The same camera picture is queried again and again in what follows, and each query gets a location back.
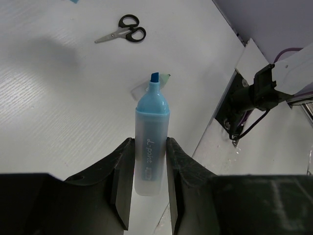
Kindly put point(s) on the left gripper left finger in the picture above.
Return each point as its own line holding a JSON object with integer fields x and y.
{"x": 94, "y": 201}

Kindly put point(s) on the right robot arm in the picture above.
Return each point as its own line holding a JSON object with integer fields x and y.
{"x": 293, "y": 72}

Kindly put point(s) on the black handled scissors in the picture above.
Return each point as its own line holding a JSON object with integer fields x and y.
{"x": 125, "y": 31}

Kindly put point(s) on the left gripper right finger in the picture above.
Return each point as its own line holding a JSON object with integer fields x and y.
{"x": 203, "y": 203}

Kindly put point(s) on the blue highlighter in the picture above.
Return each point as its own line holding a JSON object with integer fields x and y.
{"x": 152, "y": 116}

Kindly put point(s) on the green uncapped highlighter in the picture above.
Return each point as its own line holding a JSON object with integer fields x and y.
{"x": 140, "y": 90}

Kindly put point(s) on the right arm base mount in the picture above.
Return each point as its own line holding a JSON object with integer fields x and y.
{"x": 241, "y": 98}

